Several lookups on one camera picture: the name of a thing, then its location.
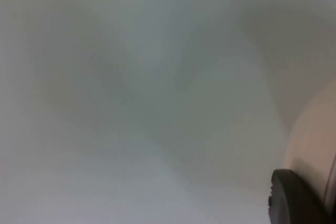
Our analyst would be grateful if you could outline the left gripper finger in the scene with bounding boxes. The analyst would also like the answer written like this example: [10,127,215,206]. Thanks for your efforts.
[268,168,326,224]

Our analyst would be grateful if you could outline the pale wooden bowl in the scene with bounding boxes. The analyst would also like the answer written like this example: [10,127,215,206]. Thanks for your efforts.
[285,76,336,224]

